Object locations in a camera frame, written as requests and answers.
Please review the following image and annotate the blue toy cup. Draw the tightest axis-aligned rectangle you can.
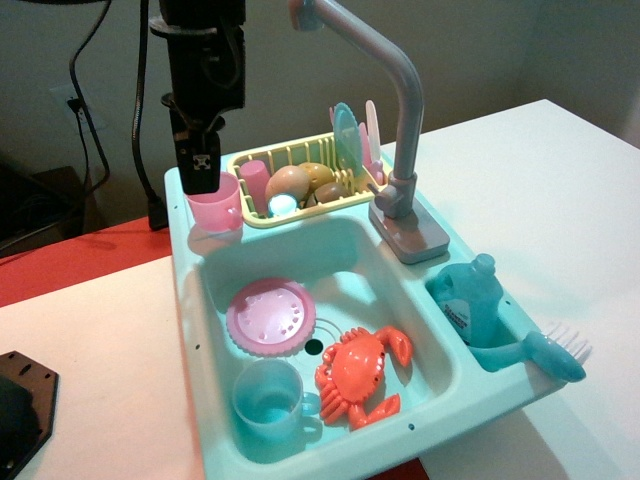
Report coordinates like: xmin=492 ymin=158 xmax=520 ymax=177
xmin=232 ymin=359 xmax=320 ymax=441

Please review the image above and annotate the pink toy cup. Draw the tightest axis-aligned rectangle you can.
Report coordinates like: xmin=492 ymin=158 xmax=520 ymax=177
xmin=186 ymin=172 xmax=243 ymax=233

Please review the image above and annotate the white wall outlet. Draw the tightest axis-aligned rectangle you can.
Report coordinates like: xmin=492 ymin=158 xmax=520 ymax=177
xmin=49 ymin=84 xmax=107 ymax=134

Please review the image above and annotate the dark box in background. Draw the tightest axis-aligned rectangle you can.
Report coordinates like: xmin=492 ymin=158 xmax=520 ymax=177
xmin=1 ymin=163 xmax=106 ymax=257

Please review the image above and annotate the teal plate in rack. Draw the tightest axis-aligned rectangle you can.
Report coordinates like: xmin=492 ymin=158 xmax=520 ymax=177
xmin=333 ymin=102 xmax=363 ymax=177

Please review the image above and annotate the pink toy plate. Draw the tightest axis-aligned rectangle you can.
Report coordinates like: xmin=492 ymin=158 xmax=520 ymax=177
xmin=226 ymin=277 xmax=316 ymax=357

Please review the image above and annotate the brown toy kiwi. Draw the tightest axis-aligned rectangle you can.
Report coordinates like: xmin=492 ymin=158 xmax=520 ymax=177
xmin=305 ymin=182 xmax=350 ymax=208

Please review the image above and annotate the pink tumbler in rack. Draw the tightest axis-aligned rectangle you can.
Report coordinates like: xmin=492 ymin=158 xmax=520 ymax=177
xmin=239 ymin=160 xmax=270 ymax=216

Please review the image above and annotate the black power cable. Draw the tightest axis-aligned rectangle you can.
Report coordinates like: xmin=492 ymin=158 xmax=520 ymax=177
xmin=69 ymin=0 xmax=112 ymax=201

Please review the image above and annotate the teal toy sink unit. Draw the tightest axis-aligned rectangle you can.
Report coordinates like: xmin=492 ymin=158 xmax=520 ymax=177
xmin=164 ymin=169 xmax=560 ymax=479

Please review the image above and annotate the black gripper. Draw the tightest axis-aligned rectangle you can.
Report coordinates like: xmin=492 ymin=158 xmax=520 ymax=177
xmin=160 ymin=23 xmax=246 ymax=195

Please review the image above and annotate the blue toy dish brush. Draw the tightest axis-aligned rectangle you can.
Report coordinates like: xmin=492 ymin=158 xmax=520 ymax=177
xmin=469 ymin=324 xmax=593 ymax=383

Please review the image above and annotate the grey toy faucet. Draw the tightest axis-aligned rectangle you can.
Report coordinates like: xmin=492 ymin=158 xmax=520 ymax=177
xmin=288 ymin=1 xmax=450 ymax=264

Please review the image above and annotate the blue toy soap bottle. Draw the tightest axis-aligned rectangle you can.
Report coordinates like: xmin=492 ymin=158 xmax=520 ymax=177
xmin=427 ymin=253 xmax=503 ymax=348

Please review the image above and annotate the pink plate in rack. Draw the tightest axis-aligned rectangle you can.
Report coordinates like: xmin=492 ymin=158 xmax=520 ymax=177
xmin=358 ymin=100 xmax=382 ymax=171

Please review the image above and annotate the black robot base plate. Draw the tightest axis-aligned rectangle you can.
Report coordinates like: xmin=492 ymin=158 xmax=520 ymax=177
xmin=1 ymin=351 xmax=59 ymax=479

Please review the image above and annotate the yellow dish rack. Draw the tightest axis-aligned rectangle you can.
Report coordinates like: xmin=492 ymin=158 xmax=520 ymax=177
xmin=223 ymin=132 xmax=386 ymax=229

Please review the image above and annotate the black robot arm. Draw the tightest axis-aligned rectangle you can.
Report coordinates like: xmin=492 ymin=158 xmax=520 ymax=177
xmin=149 ymin=1 xmax=246 ymax=195

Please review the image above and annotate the pink utensil in rack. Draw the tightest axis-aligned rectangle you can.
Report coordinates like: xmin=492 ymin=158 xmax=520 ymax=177
xmin=369 ymin=160 xmax=386 ymax=185

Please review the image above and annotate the beige toy egg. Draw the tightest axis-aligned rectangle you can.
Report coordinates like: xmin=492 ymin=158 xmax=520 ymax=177
xmin=265 ymin=165 xmax=310 ymax=202

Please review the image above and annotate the orange toy crab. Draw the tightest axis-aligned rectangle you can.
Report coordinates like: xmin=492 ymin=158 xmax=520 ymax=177
xmin=314 ymin=326 xmax=413 ymax=430

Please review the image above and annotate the yellow toy potato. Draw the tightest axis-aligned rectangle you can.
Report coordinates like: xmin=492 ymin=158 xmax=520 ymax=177
xmin=299 ymin=162 xmax=335 ymax=192

